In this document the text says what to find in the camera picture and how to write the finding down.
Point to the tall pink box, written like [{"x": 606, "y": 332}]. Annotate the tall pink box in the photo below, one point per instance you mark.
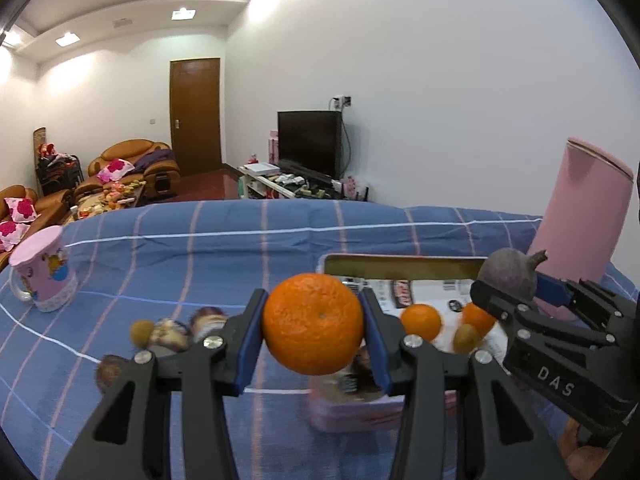
[{"x": 273, "y": 146}]

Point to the small orange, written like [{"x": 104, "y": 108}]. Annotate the small orange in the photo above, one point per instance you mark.
[
  {"x": 477, "y": 317},
  {"x": 421, "y": 322}
]

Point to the ceiling vent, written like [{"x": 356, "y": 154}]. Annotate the ceiling vent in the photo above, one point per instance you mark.
[{"x": 123, "y": 23}]

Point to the pink floral cushion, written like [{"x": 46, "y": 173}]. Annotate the pink floral cushion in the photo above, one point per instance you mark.
[
  {"x": 11, "y": 235},
  {"x": 20, "y": 209},
  {"x": 115, "y": 170}
]

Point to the dark cluttered rack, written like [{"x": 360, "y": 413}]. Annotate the dark cluttered rack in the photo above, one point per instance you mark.
[{"x": 60, "y": 175}]

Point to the brown fuzzy taro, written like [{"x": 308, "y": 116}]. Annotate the brown fuzzy taro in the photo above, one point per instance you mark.
[{"x": 109, "y": 372}]

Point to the wall power outlet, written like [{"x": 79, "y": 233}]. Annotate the wall power outlet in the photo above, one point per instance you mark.
[{"x": 342, "y": 101}]

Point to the black television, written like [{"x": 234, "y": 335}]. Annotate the black television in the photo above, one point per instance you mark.
[{"x": 307, "y": 142}]

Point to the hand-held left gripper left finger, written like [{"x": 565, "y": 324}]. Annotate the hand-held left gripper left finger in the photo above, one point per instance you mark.
[{"x": 250, "y": 345}]

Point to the white set-top box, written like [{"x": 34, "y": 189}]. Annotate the white set-top box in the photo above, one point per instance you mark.
[{"x": 260, "y": 168}]

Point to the large orange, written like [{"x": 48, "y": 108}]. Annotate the large orange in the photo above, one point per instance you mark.
[{"x": 312, "y": 325}]

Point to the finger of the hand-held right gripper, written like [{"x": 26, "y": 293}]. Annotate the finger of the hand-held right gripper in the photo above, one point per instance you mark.
[
  {"x": 500, "y": 307},
  {"x": 552, "y": 289}
]

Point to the orange leather armchair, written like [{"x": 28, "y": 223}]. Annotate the orange leather armchair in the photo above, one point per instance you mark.
[{"x": 160, "y": 175}]

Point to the orange leather sofa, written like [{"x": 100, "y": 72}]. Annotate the orange leather sofa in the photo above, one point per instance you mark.
[{"x": 52, "y": 205}]

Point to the pink patterned packet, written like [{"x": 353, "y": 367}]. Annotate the pink patterned packet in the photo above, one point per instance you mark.
[{"x": 356, "y": 187}]

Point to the brown wooden door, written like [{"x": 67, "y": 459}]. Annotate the brown wooden door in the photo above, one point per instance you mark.
[{"x": 195, "y": 115}]

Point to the pink cartoon mug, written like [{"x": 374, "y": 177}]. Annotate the pink cartoon mug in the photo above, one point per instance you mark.
[{"x": 45, "y": 275}]

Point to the purple sweet potato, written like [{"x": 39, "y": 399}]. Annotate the purple sweet potato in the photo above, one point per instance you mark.
[{"x": 505, "y": 272}]

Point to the pink tin tray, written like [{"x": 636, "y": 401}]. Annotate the pink tin tray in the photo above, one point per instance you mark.
[{"x": 345, "y": 417}]

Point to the blue plaid cloth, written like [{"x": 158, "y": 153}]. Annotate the blue plaid cloth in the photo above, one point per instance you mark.
[{"x": 200, "y": 260}]

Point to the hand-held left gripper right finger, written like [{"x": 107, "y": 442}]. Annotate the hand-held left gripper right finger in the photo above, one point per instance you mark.
[{"x": 376, "y": 345}]

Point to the white television stand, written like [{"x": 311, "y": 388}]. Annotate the white television stand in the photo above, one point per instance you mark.
[{"x": 260, "y": 187}]

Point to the patterned upright board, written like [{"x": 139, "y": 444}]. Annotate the patterned upright board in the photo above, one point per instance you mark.
[{"x": 40, "y": 141}]

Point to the square ceiling light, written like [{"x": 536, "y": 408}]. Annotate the square ceiling light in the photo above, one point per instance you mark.
[
  {"x": 67, "y": 38},
  {"x": 183, "y": 14}
]

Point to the brown shell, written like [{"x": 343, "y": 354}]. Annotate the brown shell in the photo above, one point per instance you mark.
[
  {"x": 207, "y": 321},
  {"x": 170, "y": 335}
]

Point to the small brown round fruit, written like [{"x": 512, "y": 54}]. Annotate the small brown round fruit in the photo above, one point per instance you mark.
[
  {"x": 141, "y": 333},
  {"x": 465, "y": 338}
]

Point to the purple blanket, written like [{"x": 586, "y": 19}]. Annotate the purple blanket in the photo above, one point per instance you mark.
[{"x": 152, "y": 159}]

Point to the cluttered coffee table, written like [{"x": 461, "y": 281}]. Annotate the cluttered coffee table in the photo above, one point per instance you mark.
[{"x": 105, "y": 202}]

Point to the pink electric kettle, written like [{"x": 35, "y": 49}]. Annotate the pink electric kettle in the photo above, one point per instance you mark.
[{"x": 580, "y": 210}]

